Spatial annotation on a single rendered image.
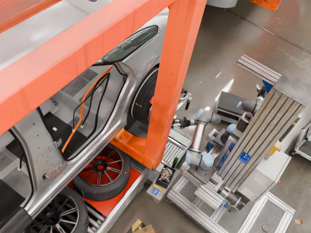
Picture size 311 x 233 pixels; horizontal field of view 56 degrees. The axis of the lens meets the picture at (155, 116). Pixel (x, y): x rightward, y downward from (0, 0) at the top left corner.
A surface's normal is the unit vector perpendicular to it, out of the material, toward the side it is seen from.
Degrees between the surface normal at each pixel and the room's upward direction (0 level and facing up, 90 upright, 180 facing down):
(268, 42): 0
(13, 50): 8
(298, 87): 0
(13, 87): 0
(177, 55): 90
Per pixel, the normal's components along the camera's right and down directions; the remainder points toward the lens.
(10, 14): 0.12, -0.61
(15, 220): 0.80, 0.20
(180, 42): -0.55, 0.62
